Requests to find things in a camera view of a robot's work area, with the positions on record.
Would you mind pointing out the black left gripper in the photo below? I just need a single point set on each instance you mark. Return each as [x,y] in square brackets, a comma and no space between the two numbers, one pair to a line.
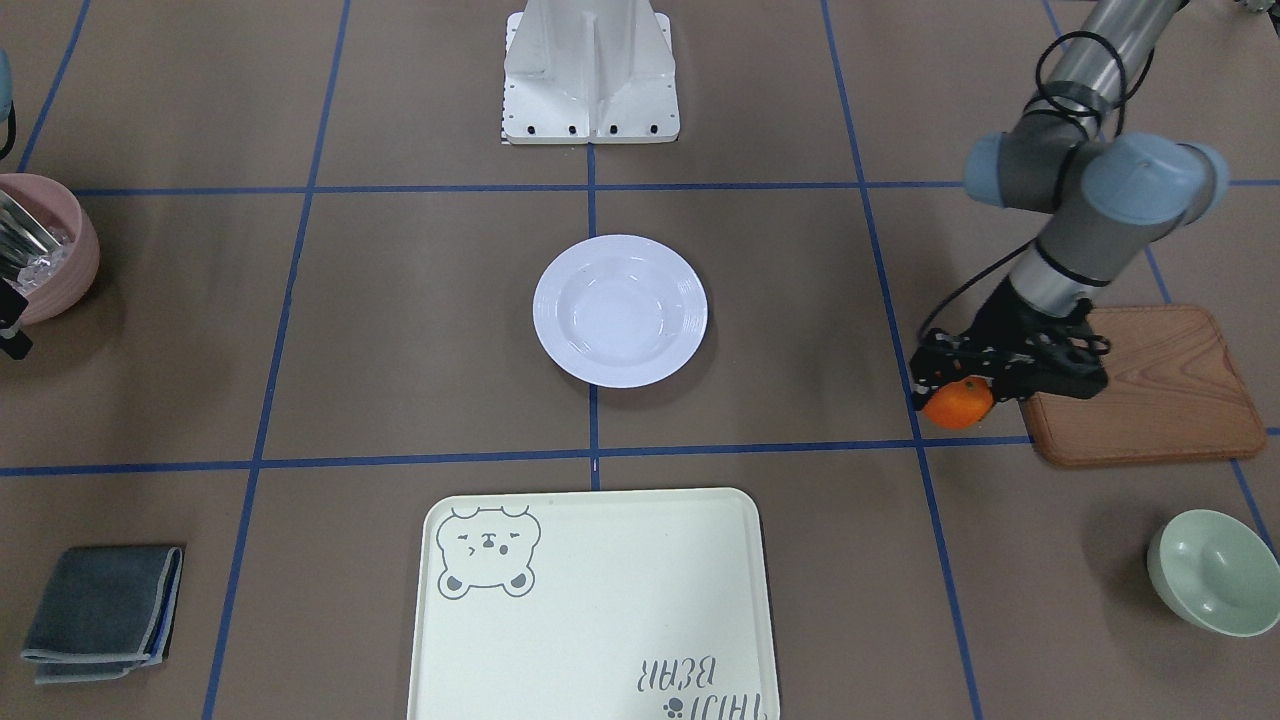
[1001,322]

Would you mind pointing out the orange fruit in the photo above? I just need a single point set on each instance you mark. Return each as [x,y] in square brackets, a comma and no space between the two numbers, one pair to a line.
[960,404]

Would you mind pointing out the white plate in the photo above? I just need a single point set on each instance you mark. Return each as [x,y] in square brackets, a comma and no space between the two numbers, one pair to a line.
[620,311]

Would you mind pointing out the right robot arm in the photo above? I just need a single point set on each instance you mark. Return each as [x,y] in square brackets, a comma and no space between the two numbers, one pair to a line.
[8,111]

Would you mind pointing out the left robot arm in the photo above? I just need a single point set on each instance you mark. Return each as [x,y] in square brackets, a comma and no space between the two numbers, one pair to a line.
[1108,193]

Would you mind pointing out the wooden tray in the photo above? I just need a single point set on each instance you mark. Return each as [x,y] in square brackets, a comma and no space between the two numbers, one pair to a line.
[1173,395]

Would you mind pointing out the cream bear tray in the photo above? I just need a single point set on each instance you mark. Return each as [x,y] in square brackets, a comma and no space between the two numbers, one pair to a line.
[641,604]

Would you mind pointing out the green bowl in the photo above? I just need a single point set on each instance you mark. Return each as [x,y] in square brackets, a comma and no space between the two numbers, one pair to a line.
[1215,573]

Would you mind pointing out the folded grey cloth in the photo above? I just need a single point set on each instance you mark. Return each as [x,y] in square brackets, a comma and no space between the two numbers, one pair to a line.
[105,612]

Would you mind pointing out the pink bowl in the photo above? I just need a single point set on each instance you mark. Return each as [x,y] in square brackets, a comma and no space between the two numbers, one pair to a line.
[54,205]

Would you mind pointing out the metal scoop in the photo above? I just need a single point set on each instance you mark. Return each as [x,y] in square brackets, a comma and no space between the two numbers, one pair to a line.
[31,253]

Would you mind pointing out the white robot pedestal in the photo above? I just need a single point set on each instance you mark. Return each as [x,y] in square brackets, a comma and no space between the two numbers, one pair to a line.
[587,73]

